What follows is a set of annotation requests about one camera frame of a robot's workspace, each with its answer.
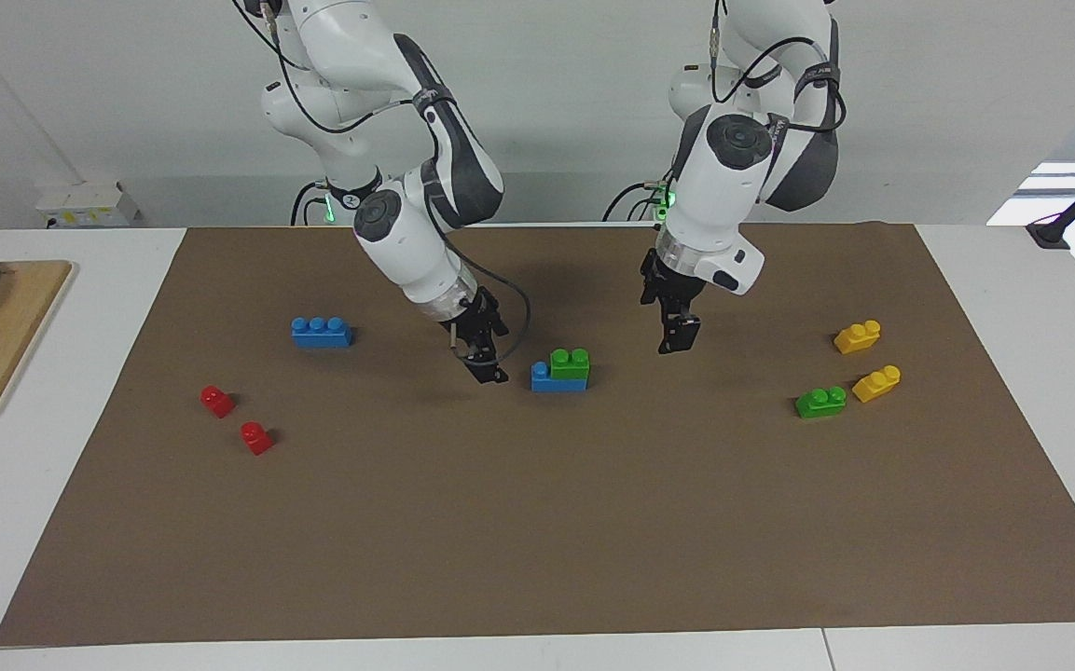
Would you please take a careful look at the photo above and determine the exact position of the blue three-stud toy block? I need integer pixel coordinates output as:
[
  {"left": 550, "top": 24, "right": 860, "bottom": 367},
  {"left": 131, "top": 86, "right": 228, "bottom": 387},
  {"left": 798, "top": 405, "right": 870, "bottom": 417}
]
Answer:
[
  {"left": 291, "top": 317, "right": 353, "bottom": 349},
  {"left": 531, "top": 362, "right": 588, "bottom": 393}
]

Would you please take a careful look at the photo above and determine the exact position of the brown table mat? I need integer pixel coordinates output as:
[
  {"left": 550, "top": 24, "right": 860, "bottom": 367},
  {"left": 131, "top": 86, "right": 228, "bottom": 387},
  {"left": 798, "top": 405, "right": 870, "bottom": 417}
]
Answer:
[{"left": 0, "top": 222, "right": 1075, "bottom": 648}]

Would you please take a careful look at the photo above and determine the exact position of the bright window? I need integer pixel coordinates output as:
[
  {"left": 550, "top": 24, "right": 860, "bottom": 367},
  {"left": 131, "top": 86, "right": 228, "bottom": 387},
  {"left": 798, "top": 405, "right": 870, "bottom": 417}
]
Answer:
[{"left": 986, "top": 160, "right": 1075, "bottom": 227}]

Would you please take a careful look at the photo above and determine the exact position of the white socket box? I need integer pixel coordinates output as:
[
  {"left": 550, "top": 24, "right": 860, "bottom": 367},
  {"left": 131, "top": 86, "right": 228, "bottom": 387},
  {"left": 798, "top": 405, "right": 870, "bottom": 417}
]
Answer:
[{"left": 34, "top": 180, "right": 142, "bottom": 227}]

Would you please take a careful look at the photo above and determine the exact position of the black base cable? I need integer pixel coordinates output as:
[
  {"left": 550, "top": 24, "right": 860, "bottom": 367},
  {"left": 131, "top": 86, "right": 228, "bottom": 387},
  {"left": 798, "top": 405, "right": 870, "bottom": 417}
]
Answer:
[
  {"left": 602, "top": 182, "right": 664, "bottom": 223},
  {"left": 291, "top": 182, "right": 328, "bottom": 226}
]

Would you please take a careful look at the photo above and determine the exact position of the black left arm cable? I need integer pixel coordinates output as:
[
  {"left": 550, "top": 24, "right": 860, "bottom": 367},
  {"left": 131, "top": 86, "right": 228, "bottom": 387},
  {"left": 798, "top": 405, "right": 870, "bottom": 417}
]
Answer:
[{"left": 710, "top": 0, "right": 848, "bottom": 133}]

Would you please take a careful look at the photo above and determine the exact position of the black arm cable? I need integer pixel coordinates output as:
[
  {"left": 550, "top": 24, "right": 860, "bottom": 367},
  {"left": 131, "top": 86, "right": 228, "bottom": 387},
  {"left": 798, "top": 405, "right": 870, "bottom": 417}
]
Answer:
[
  {"left": 231, "top": 0, "right": 532, "bottom": 364},
  {"left": 710, "top": 0, "right": 848, "bottom": 133}
]

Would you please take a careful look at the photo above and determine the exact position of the yellow two-stud toy block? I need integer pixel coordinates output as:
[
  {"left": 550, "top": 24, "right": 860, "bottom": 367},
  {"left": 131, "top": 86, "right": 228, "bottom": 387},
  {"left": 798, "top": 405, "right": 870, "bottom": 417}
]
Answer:
[
  {"left": 852, "top": 364, "right": 902, "bottom": 404},
  {"left": 834, "top": 320, "right": 882, "bottom": 356}
]

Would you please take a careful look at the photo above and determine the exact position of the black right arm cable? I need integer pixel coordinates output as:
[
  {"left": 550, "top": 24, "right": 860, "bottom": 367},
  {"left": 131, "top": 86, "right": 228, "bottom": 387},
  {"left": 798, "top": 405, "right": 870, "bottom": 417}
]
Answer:
[{"left": 231, "top": 0, "right": 532, "bottom": 364}]

